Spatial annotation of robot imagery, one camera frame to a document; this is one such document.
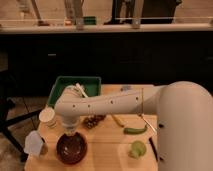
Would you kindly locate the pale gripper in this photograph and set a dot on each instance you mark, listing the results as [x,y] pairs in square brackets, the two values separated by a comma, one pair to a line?
[70,127]

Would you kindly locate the dark purple bowl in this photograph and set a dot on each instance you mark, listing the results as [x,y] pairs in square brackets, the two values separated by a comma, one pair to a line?
[71,144]

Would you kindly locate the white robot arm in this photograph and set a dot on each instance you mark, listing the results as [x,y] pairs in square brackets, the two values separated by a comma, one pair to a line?
[184,113]

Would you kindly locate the bunch of red grapes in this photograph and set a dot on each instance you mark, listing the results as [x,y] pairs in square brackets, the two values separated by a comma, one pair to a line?
[91,122]

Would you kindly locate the orange bowl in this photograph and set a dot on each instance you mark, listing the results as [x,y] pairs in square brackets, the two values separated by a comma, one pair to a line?
[70,158]

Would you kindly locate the white spatula in tray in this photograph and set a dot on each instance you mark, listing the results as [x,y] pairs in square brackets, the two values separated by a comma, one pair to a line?
[81,90]

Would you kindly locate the clear plastic container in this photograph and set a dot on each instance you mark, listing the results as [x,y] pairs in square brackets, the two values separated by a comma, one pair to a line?
[35,145]

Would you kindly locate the green plastic tray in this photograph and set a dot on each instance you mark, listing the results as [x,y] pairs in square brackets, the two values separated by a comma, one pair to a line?
[91,84]

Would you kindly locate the yellow banana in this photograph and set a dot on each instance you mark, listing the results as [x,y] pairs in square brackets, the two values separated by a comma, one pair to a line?
[118,121]

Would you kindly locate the blue sponge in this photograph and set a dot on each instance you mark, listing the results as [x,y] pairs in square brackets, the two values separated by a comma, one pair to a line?
[125,88]

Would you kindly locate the silver fork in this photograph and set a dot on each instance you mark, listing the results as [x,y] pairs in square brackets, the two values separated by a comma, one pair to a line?
[148,123]

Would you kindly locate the black office chair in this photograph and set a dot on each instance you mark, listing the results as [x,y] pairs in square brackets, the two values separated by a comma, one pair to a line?
[5,106]

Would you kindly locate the green cup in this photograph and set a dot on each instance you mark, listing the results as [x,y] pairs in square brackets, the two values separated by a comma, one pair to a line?
[138,149]

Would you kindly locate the black brush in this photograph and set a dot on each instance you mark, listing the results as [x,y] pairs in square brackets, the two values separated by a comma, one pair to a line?
[153,148]

